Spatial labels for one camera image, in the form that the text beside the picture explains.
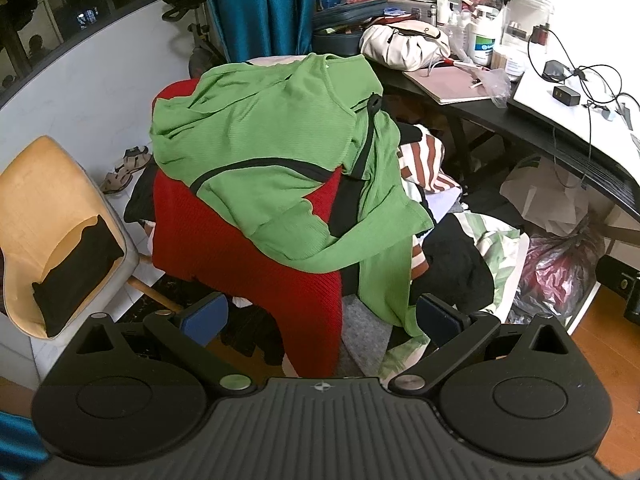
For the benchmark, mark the pink notebook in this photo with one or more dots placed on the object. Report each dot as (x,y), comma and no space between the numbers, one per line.
(448,84)

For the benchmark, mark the black garment in pile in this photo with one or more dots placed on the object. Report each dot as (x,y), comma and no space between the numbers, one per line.
(457,273)

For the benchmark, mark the striped brown white garment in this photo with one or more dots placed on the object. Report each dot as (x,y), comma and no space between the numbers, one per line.
(420,156)

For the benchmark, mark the white paper bag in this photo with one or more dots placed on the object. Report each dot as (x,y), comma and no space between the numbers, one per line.
(546,195)

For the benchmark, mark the teal curtain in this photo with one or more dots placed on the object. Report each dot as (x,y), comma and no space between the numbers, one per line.
(256,28)

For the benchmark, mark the cream handbag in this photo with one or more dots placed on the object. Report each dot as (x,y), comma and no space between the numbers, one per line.
(406,46)

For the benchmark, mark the white lotion bottle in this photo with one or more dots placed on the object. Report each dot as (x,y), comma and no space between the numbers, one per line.
(483,32)

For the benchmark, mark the pair of sandals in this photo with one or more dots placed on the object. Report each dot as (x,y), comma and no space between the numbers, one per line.
(133,160)

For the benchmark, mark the leaf print fabric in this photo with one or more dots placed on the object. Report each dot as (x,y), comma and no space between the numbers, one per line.
(504,250)

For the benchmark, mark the black power adapter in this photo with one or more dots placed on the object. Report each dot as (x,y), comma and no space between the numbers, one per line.
(566,95)

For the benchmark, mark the dark plastic bag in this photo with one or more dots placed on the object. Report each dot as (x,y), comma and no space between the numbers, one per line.
(558,274)

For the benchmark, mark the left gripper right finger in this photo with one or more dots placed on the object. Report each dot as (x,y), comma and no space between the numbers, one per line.
(460,339)

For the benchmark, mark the green ribbed knit top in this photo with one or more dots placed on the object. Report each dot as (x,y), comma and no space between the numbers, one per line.
(303,160)

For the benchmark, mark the beige shell chair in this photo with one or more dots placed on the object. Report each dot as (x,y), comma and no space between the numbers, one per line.
(47,199)

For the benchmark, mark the black curved desk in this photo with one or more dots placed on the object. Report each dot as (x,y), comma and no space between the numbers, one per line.
(516,127)

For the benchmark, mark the black cloth on chair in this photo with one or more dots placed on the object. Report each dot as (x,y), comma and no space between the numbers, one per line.
(69,283)

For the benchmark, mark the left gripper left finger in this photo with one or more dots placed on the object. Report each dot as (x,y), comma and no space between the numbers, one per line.
(185,335)

